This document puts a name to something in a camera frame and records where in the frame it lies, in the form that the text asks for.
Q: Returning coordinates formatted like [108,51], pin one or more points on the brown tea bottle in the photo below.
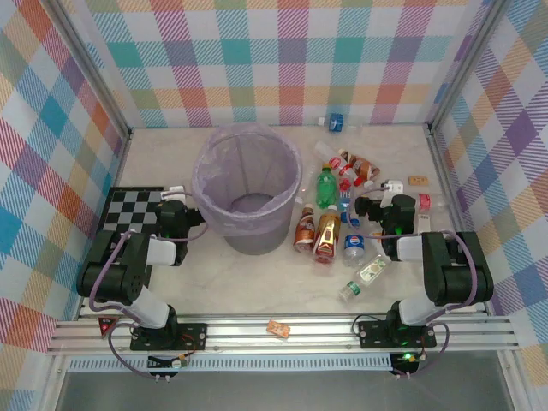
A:
[364,167]

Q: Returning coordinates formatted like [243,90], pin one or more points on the small clear bottle white cap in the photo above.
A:
[299,199]

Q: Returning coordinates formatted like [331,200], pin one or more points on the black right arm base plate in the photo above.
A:
[372,334]

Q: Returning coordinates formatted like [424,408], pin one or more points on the clear bottle green label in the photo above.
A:
[370,270]

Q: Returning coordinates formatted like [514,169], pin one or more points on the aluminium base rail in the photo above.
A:
[321,338]

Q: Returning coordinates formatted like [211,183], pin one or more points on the black grey checkerboard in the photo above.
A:
[132,210]

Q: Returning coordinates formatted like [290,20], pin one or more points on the green soda bottle yellow cap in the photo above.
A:
[327,188]

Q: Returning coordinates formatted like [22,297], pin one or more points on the white bottle red label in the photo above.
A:
[337,162]

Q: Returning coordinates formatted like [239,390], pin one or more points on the aluminium frame post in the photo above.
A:
[92,68]
[468,64]

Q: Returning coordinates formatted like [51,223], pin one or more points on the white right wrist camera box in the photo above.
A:
[394,187]

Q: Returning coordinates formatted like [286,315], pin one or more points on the left aluminium side rail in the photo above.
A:
[123,158]

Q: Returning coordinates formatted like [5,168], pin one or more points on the small circuit board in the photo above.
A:
[406,359]
[164,364]

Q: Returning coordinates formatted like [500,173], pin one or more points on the aluminium side rail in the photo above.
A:
[123,158]
[448,188]

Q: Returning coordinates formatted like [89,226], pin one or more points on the purple plastic bin liner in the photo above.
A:
[203,188]

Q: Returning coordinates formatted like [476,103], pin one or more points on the clear Pepsi bottle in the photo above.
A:
[353,243]

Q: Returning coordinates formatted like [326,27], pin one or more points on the purple trash bin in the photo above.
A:
[252,244]

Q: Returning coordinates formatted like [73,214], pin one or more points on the right small circuit board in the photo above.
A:
[406,359]

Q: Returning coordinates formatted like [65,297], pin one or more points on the right aluminium side rail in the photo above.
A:
[448,188]

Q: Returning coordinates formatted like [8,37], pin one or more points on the clear bottle blue cap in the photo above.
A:
[346,201]

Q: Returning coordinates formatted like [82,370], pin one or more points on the left small circuit board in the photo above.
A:
[164,364]

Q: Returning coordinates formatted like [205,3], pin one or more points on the right aluminium frame post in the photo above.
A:
[468,64]

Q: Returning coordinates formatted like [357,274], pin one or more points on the clear bottle white label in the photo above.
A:
[424,222]

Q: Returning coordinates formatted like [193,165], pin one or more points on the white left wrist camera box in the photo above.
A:
[176,189]

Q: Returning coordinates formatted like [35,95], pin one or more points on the tan cracker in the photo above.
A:
[418,180]

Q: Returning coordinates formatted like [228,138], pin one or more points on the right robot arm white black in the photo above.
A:
[462,278]

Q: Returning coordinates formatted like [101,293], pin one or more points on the orange wrapper on rail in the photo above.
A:
[278,329]

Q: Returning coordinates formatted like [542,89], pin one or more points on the gold red label bottle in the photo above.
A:
[327,235]

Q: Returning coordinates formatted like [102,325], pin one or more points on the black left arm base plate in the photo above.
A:
[192,334]

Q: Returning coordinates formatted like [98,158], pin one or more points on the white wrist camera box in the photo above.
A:
[176,189]
[394,187]

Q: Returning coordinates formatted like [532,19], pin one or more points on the red triangle warning sticker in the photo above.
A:
[107,326]

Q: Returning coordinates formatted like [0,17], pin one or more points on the left aluminium frame post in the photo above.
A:
[92,68]

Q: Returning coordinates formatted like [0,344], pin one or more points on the brown coffee drink bottle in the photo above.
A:
[305,227]

